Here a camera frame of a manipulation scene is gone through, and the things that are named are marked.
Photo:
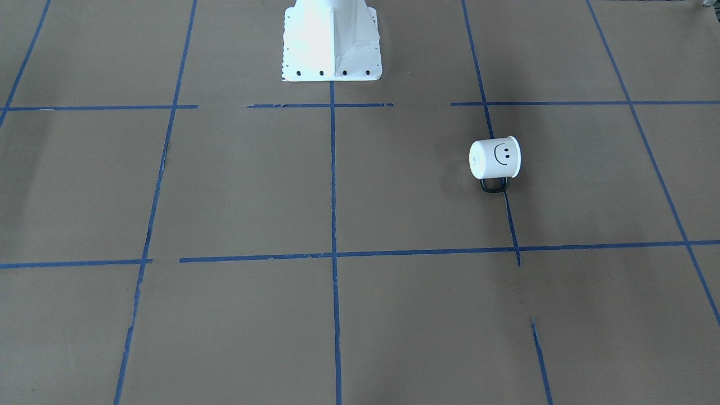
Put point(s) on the white smiley mug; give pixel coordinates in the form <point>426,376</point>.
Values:
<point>498,158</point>

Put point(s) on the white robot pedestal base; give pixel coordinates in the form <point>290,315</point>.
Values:
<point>331,41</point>

